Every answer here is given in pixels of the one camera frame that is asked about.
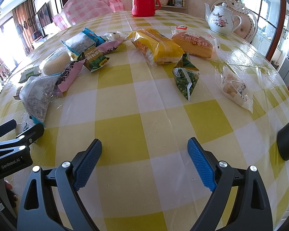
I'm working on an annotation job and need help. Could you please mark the white bun clear bag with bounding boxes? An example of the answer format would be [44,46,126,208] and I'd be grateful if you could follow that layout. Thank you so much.
[39,47,71,76]

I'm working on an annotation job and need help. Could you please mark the green yellow snack packet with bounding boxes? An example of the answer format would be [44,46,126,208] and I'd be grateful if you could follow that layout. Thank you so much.
[77,46,109,73]

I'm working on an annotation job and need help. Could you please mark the clear bag white candies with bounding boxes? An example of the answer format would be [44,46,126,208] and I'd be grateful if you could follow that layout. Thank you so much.
[216,65,253,113]

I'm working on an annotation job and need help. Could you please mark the green peas snack bag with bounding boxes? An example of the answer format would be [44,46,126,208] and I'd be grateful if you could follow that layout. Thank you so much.
[172,53,200,101]

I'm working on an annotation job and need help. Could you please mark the yellow cake package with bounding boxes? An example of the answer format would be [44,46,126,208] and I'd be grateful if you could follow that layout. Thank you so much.
[127,28,185,66]

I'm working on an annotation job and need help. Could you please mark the grey seed clear bag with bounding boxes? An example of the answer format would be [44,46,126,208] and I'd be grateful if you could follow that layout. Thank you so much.
[19,74,60,124]

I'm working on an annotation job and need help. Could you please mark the green white small packet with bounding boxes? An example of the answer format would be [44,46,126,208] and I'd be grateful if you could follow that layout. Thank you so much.
[19,66,41,84]

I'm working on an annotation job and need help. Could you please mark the pink purple snack packet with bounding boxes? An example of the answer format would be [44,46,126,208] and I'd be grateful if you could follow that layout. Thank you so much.
[53,60,84,97]

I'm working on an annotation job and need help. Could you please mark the blue clear seed bag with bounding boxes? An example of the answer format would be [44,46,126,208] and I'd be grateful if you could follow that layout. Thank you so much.
[62,28,106,56]

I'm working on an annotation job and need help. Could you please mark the yellow checkered tablecloth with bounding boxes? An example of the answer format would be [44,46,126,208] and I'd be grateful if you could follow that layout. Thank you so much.
[0,10,289,231]

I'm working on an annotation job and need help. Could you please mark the pink checkered covered chair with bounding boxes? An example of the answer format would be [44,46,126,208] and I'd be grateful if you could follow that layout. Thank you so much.
[53,0,125,30]

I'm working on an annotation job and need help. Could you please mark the sandwich cake clear package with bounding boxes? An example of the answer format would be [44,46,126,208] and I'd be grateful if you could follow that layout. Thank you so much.
[171,25,220,59]

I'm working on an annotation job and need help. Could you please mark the white ornate chair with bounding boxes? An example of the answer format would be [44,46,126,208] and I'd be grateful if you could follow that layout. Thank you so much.
[211,0,258,43]

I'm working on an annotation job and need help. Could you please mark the red thermos jug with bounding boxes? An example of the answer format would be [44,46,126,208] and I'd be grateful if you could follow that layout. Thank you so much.
[131,0,161,17]

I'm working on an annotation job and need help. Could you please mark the white floral teapot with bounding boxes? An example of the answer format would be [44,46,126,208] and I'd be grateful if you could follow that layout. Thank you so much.
[204,2,242,35]

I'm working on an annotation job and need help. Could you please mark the wall mounted television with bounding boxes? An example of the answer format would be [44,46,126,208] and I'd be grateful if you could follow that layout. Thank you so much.
[37,3,52,28]

